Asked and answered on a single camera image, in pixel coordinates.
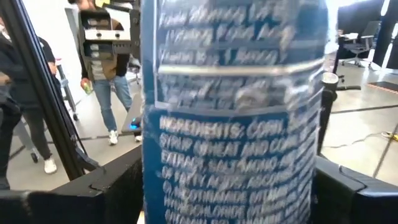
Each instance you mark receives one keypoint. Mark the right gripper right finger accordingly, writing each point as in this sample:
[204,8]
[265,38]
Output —
[357,205]

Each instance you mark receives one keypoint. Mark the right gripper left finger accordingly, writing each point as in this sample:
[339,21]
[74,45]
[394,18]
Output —
[93,205]

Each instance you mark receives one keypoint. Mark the person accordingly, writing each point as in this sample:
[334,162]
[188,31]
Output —
[105,93]
[18,84]

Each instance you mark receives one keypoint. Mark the green bottle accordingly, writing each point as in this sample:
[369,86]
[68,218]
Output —
[88,88]

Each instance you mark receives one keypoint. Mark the black slanted rig column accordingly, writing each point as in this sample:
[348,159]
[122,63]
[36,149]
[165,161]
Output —
[46,93]

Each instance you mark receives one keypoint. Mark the black hazard-striped floor mat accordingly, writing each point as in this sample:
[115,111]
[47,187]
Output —
[384,87]

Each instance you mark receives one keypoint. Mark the black office chair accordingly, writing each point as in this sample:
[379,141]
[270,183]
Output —
[357,48]

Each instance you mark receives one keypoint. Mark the black post silver cap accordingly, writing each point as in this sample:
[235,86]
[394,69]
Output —
[326,118]

